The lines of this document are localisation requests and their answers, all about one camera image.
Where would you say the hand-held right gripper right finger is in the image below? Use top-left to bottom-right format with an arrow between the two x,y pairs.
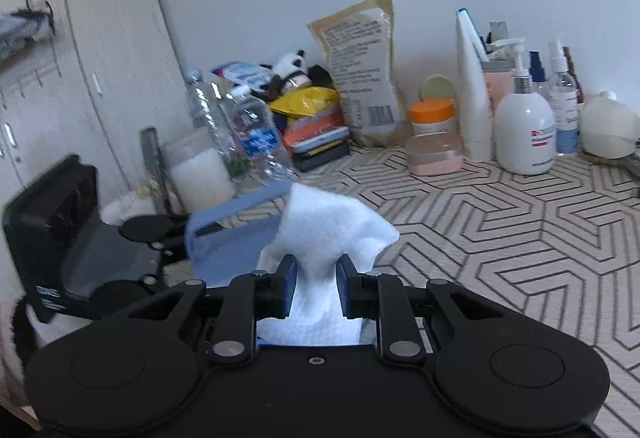
336,254 -> 506,361

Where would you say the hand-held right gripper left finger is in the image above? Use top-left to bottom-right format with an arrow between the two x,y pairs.
127,254 -> 299,365

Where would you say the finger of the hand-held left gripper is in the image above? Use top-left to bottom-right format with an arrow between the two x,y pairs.
142,248 -> 193,293
150,213 -> 224,251

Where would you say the blue plastic container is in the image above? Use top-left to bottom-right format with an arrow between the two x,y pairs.
184,178 -> 377,345

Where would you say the white cleaning cloth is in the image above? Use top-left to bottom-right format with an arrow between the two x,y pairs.
256,182 -> 401,348

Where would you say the glass jar with white contents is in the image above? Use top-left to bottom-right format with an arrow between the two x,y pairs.
162,128 -> 237,214

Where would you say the small green plant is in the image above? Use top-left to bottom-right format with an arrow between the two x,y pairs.
227,157 -> 254,182

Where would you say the blue label water bottle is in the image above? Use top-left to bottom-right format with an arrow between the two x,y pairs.
220,85 -> 297,189

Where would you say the clear plastic bottle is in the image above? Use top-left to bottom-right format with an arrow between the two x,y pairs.
184,70 -> 241,184

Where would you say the black flat box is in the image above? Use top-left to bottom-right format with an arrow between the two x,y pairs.
290,138 -> 352,174

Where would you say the orange lid jar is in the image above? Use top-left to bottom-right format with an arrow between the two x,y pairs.
404,130 -> 467,177
407,99 -> 459,137

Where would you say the geometric patterned table cover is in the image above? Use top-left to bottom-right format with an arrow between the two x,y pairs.
235,143 -> 640,438

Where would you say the white and blue tube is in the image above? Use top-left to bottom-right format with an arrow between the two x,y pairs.
210,60 -> 274,92

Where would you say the yellow snack packet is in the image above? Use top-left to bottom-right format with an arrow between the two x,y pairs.
269,86 -> 343,120

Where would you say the white wardrobe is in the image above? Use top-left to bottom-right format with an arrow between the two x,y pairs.
0,0 -> 194,220

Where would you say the grey striped cloth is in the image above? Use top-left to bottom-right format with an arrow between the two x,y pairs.
0,9 -> 57,62

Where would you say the panda toy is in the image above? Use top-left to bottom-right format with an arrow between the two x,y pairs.
270,49 -> 309,94

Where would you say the beige stand-up pouch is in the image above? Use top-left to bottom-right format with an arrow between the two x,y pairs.
306,0 -> 414,149

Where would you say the pale green round lid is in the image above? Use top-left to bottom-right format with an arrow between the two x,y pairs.
419,74 -> 458,105

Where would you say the tall white tube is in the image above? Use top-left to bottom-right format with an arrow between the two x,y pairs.
454,8 -> 497,164

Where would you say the white pump bottle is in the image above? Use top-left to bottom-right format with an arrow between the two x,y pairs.
494,38 -> 558,176

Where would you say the clear spray bottle blue label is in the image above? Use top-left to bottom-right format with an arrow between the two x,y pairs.
546,40 -> 584,157

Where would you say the dark blue spray bottle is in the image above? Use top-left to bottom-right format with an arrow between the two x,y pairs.
528,50 -> 549,95

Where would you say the white round diffuser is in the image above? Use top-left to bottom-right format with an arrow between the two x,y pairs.
580,90 -> 640,159

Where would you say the brown bottle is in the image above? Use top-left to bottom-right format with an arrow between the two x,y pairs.
562,47 -> 587,105

